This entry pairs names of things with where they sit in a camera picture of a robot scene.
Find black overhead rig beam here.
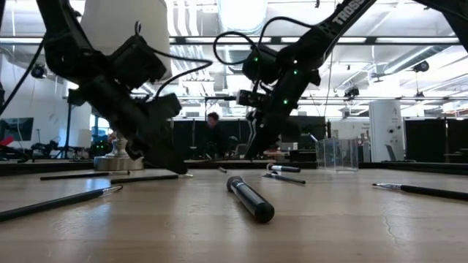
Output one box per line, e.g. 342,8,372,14
0,35,461,46

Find flat head black makeup brush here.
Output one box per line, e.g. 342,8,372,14
262,172,307,186

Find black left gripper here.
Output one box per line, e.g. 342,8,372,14
78,34,189,175

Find black brush with fluffy head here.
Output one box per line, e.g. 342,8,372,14
266,163,302,174

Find person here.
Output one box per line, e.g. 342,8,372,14
203,111,230,159

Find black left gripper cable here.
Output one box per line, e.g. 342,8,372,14
151,47,214,99

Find hanging black camera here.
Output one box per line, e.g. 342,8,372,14
31,64,48,80
412,60,431,73
343,85,361,99

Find white pillar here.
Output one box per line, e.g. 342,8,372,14
369,100,405,163

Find dark wall monitor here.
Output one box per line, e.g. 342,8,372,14
0,116,34,142

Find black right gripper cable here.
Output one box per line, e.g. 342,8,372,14
213,16,315,92

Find black aluminium table frame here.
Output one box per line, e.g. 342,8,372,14
0,160,468,176

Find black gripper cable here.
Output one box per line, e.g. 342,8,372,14
213,16,315,92
151,47,214,99

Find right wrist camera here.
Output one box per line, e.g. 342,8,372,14
235,89,272,109

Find clear acrylic container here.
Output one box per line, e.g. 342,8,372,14
315,137,360,172

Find thick black makeup brush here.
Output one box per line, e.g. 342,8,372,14
225,175,276,225

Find white board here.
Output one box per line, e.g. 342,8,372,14
77,128,93,149

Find white shade silver table lamp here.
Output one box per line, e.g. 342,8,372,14
80,0,173,172

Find large black screen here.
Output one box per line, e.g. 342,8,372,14
292,115,326,150

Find black partition panels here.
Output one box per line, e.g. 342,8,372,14
404,118,468,164
171,119,263,161

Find long thin black makeup brush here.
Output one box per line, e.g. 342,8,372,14
0,185,124,223
371,183,468,202

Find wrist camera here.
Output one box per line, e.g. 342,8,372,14
235,89,272,109
146,93,183,121

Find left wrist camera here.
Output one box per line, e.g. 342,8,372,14
146,93,183,121

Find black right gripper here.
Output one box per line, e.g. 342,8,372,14
244,68,320,160

